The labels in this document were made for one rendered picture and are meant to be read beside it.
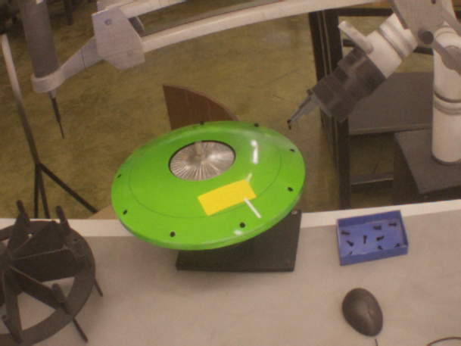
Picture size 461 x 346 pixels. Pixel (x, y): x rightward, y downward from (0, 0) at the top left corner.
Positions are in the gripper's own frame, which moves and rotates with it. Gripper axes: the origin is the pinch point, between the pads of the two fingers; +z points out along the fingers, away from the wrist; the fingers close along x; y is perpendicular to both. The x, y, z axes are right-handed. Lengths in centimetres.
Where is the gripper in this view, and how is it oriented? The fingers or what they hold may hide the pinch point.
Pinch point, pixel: (288, 123)
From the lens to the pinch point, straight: 96.4
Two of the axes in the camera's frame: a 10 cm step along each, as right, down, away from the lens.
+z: -7.1, 6.6, 2.5
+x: -2.3, -5.5, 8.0
